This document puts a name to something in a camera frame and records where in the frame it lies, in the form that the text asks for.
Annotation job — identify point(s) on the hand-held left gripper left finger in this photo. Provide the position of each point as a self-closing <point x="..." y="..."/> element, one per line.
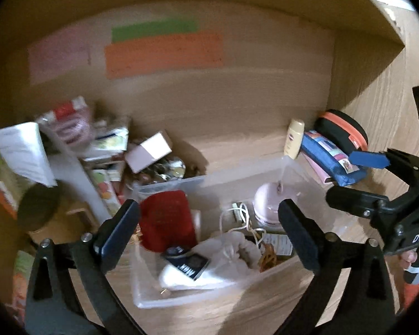
<point x="115" y="240"/>

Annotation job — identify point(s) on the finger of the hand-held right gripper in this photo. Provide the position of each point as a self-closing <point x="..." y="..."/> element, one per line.
<point x="368" y="159"/>
<point x="352" y="200"/>

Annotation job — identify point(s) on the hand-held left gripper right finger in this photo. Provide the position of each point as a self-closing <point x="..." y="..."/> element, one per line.
<point x="296" y="230"/>

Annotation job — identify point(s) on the clear plastic storage bin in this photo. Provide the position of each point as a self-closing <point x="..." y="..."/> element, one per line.
<point x="202" y="185"/>

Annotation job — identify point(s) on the person's right forearm orange sleeve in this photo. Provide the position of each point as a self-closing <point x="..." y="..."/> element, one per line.
<point x="413" y="293"/>

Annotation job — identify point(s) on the person's right hand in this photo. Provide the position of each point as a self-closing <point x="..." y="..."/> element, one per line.
<point x="409" y="260"/>

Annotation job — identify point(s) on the printed paper tag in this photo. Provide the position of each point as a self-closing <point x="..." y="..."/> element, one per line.
<point x="277" y="244"/>

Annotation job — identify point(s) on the black round case orange zipper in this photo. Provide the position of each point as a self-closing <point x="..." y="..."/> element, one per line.
<point x="345" y="129"/>

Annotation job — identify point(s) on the blue patterned pencil case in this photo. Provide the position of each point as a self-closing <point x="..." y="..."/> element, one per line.
<point x="330" y="160"/>

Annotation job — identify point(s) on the pink round device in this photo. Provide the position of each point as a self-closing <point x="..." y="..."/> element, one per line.
<point x="267" y="204"/>

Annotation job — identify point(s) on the brown rubber bands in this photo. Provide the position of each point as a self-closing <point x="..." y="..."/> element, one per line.
<point x="268" y="260"/>

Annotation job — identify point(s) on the brown cardboard box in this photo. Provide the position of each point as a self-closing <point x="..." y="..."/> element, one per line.
<point x="73" y="223"/>

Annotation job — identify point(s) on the pink notebook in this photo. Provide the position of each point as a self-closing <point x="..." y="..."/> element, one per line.
<point x="317" y="171"/>

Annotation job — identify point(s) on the fruit print packet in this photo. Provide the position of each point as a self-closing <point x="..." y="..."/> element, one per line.
<point x="106" y="188"/>

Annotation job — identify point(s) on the red pouch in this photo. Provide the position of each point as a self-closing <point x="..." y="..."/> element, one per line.
<point x="167" y="216"/>

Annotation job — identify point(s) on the dark blue card packet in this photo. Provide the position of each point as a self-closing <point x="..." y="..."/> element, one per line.
<point x="188" y="263"/>

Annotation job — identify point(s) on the yellow lotion bottle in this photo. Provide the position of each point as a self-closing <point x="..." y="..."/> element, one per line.
<point x="294" y="139"/>

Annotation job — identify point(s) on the clear bag of shiny trinkets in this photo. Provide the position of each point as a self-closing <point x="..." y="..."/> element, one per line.
<point x="164" y="171"/>

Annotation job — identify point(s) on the small white cardboard box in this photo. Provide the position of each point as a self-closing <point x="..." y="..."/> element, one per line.
<point x="148" y="153"/>

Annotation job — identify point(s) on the green orange snack packet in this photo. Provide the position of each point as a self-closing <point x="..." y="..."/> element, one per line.
<point x="22" y="279"/>

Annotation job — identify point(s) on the fruit print sachet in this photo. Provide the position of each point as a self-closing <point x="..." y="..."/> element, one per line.
<point x="110" y="139"/>

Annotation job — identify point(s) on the white green carton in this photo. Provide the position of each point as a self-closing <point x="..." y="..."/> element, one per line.
<point x="17" y="160"/>

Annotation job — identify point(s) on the orange paper sheet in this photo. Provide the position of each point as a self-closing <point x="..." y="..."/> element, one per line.
<point x="164" y="56"/>

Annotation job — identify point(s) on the pink paper sheet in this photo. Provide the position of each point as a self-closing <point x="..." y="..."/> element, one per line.
<point x="57" y="56"/>

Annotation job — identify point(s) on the green paper sheet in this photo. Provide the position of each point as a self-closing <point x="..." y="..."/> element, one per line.
<point x="153" y="29"/>

